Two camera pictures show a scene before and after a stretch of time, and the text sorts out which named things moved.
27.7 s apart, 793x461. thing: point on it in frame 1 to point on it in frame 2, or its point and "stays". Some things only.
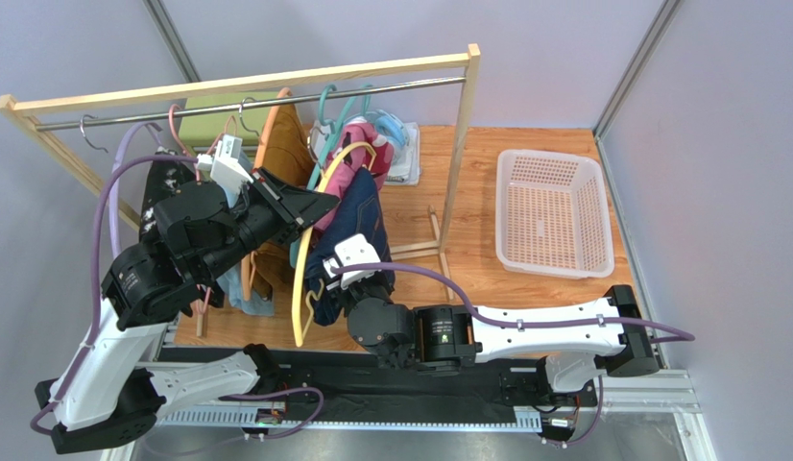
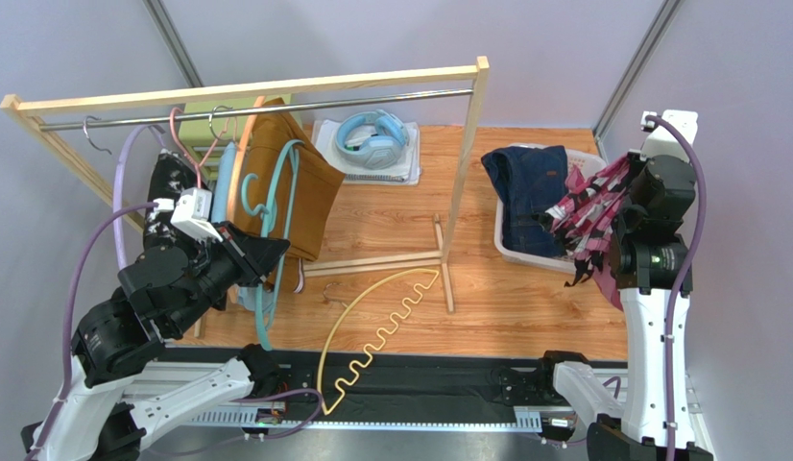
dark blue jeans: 359,213 to 531,181
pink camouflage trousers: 344,176 to 584,220
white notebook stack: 405,168 stays
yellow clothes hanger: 318,290 to 364,297
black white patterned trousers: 164,179 stays
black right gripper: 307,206 to 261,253
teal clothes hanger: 339,147 to 265,209
